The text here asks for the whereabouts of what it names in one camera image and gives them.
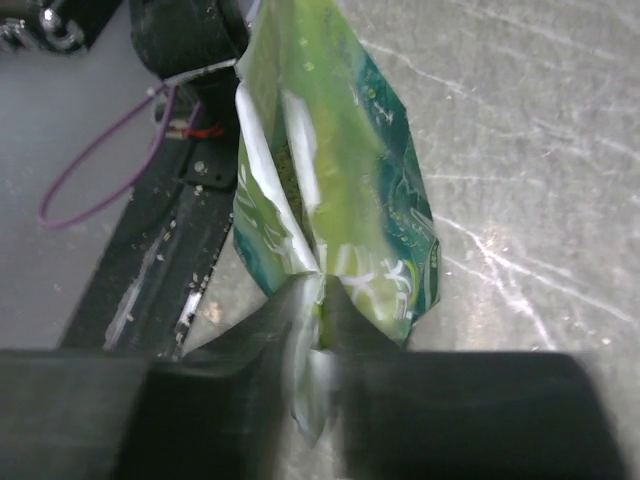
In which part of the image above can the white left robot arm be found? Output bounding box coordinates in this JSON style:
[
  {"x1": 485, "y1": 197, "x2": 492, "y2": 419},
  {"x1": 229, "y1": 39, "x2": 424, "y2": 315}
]
[{"x1": 129, "y1": 0, "x2": 260, "y2": 80}]

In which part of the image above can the green litter bag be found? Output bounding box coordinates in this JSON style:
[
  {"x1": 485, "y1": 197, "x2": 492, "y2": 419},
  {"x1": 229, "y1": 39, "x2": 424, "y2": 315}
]
[{"x1": 234, "y1": 1, "x2": 441, "y2": 441}]

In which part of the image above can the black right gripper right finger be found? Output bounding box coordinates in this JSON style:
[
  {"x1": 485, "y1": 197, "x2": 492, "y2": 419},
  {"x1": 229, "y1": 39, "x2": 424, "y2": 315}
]
[{"x1": 323, "y1": 276, "x2": 630, "y2": 479}]

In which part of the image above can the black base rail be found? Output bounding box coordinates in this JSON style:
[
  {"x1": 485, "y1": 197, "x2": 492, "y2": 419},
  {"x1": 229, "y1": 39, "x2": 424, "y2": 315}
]
[{"x1": 60, "y1": 80, "x2": 239, "y2": 358}]

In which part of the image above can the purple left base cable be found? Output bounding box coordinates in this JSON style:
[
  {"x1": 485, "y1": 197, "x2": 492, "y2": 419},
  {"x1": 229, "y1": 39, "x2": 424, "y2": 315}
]
[{"x1": 38, "y1": 83, "x2": 204, "y2": 230}]

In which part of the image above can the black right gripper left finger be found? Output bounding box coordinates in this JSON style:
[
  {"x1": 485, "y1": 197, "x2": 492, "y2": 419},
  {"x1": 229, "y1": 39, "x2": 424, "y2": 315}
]
[{"x1": 1, "y1": 279, "x2": 320, "y2": 479}]

